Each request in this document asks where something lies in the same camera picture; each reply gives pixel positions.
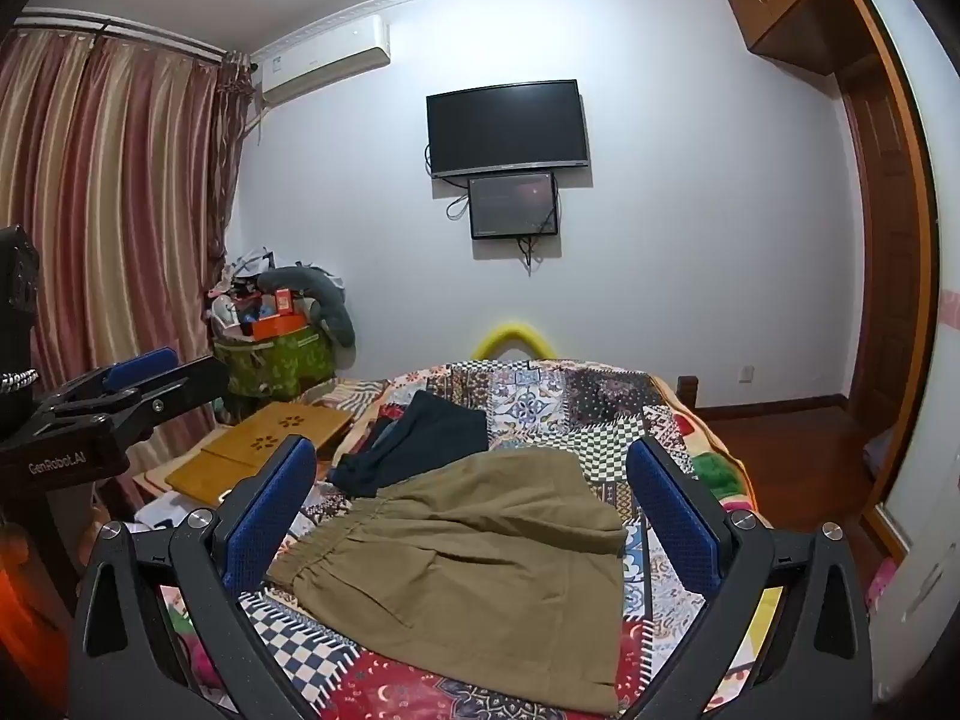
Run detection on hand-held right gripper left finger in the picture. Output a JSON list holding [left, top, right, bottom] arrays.
[[67, 435, 320, 720]]

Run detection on purple bundle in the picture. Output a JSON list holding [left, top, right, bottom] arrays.
[[862, 427, 897, 473]]

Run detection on patchwork printed bedsheet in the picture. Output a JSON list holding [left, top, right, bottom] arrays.
[[135, 356, 788, 720]]

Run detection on pink cloth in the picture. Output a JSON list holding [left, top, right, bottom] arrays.
[[866, 559, 901, 608]]

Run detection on wooden lap desk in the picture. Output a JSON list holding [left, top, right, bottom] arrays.
[[165, 401, 353, 507]]

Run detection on dark teal garment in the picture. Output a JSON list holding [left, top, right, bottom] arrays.
[[328, 390, 490, 500]]

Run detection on striped pink curtain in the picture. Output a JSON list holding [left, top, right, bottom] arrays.
[[0, 26, 252, 421]]

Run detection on yellow foam tube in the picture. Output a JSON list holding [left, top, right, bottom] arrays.
[[472, 322, 556, 361]]

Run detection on pile of household clutter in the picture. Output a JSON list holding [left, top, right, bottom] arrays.
[[204, 246, 275, 338]]

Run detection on khaki pants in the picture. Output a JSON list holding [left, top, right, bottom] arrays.
[[266, 450, 627, 717]]

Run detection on black wall television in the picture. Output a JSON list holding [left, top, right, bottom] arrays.
[[426, 79, 591, 179]]

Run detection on orange box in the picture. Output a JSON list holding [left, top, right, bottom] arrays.
[[251, 313, 308, 341]]

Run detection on white air conditioner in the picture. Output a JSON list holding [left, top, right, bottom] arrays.
[[251, 15, 392, 107]]

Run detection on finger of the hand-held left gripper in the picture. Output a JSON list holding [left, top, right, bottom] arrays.
[[112, 355, 230, 440], [34, 347, 181, 428]]

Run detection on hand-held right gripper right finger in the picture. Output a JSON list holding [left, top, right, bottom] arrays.
[[626, 435, 875, 720]]

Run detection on white curtain rail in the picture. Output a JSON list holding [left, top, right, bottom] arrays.
[[15, 7, 226, 61]]

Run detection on small black wall monitor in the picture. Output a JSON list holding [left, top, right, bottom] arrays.
[[469, 172, 560, 241]]

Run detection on wooden overhead cabinet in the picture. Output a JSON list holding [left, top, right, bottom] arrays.
[[724, 0, 856, 76]]

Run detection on green patterned bag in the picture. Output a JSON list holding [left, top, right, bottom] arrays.
[[214, 326, 335, 402]]

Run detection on white wardrobe panel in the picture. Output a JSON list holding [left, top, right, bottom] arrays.
[[844, 0, 960, 661]]

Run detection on black monitor cable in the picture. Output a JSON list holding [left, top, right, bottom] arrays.
[[517, 236, 556, 275]]

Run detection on colourful fleece blanket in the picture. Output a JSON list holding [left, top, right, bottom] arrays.
[[652, 375, 758, 518]]

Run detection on wooden door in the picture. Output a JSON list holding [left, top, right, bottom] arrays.
[[836, 52, 938, 451]]

